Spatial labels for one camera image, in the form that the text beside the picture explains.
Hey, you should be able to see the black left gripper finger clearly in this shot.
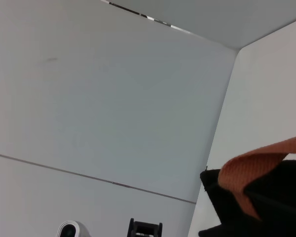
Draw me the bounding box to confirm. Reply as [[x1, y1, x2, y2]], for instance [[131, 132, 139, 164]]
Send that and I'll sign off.
[[128, 217, 163, 237]]

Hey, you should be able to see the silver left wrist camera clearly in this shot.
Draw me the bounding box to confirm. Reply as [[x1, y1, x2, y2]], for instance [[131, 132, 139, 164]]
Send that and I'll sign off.
[[56, 220, 92, 237]]

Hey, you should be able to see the black bag with orange straps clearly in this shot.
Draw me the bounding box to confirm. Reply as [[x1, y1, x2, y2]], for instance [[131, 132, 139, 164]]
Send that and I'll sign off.
[[198, 134, 296, 237]]

